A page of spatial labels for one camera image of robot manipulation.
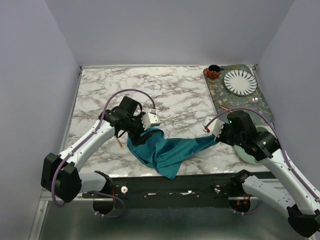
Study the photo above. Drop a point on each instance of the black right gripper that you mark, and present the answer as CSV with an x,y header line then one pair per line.
x,y
221,138

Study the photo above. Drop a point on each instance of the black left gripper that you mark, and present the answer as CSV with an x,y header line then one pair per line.
x,y
136,139

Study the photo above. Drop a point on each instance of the teal cloth napkin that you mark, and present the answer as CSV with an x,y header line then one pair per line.
x,y
166,155

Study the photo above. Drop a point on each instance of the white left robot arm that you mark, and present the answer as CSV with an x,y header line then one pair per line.
x,y
61,173

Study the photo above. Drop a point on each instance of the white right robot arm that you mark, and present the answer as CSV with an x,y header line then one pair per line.
x,y
301,205

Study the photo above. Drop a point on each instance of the gold spoon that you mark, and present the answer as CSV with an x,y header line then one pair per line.
x,y
120,144

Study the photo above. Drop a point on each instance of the mint green floral plate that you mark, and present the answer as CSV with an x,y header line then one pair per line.
x,y
246,157

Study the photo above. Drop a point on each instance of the dark floral placemat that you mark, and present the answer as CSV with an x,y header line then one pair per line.
x,y
221,96

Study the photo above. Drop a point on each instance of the white striped plate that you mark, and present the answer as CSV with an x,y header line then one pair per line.
x,y
240,82

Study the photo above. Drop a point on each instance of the orange black cup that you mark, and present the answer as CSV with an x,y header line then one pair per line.
x,y
212,72

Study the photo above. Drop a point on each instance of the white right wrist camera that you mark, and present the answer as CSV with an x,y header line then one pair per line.
x,y
214,128

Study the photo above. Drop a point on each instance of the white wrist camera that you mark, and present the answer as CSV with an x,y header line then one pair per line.
x,y
150,120
214,128

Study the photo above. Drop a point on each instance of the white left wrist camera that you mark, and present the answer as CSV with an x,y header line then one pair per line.
x,y
150,120

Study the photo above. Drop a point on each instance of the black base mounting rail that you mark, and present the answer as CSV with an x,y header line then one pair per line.
x,y
186,191

